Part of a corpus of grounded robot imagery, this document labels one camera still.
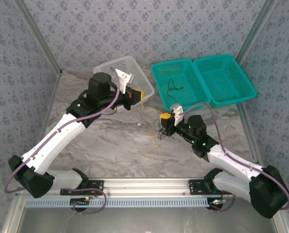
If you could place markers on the teal plastic mesh basket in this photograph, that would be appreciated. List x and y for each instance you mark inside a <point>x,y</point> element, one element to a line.
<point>190,80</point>
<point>224,77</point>

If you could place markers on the small circuit board with LED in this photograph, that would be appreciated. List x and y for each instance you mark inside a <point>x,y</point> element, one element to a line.
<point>216,204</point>
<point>80,203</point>

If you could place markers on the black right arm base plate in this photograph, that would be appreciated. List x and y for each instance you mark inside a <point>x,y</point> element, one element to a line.
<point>195,188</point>

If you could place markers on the grey metal sheet panel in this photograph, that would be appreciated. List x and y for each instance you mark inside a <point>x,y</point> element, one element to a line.
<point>144,221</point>

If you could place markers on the aluminium mounting rail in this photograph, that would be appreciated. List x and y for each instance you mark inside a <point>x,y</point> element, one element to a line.
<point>144,185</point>

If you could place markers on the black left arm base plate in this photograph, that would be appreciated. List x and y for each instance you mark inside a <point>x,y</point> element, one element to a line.
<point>92,182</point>

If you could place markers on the aluminium corner post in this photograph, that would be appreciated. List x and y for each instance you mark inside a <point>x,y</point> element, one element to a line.
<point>256,31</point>
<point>37,36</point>

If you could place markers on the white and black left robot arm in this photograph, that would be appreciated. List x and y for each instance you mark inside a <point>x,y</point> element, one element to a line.
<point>50,143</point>

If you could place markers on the aluminium side rail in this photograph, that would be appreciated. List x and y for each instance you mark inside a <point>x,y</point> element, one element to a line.
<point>250,132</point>
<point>52,97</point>

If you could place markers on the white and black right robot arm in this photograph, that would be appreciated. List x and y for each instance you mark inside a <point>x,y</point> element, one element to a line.
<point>231,160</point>

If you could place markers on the white plastic mesh basket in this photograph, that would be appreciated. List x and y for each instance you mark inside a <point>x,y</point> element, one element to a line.
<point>125,61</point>

